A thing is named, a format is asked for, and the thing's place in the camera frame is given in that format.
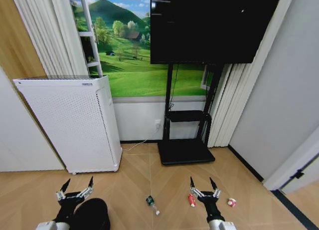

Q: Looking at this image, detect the black hanging cable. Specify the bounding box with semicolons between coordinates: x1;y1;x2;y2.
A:
168;63;180;114

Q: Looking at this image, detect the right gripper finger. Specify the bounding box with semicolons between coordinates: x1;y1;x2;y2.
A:
209;177;222;199
189;176;203;198

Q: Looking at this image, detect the red white wrapper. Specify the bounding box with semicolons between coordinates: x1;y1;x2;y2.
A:
187;193;197;209

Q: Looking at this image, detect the white pleated curtain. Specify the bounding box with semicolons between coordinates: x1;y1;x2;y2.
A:
207;0;297;149
9;0;90;79

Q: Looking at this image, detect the black television floor stand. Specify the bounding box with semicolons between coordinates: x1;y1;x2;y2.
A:
157;62;225;167

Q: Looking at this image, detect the black box on stand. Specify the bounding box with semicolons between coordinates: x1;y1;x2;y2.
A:
167;110;207;123

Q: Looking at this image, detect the black television screen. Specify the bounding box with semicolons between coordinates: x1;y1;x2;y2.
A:
150;0;285;65

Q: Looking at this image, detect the white power cable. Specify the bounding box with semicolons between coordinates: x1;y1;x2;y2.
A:
121;126;160;152

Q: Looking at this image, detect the white air purifier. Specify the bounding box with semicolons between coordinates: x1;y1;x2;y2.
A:
12;75;123;176

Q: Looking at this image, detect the green crushed bottle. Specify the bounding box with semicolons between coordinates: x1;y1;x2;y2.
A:
145;195;160;217

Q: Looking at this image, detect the white door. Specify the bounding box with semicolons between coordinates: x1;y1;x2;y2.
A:
263;130;319;195

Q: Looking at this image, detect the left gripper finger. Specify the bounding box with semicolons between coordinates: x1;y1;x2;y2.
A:
55;178;71;201
74;176;94;199

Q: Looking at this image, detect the green landscape wall poster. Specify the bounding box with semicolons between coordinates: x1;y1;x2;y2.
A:
68;0;215;97

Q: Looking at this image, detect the black trash bin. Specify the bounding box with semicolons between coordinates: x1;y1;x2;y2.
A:
71;198;111;230

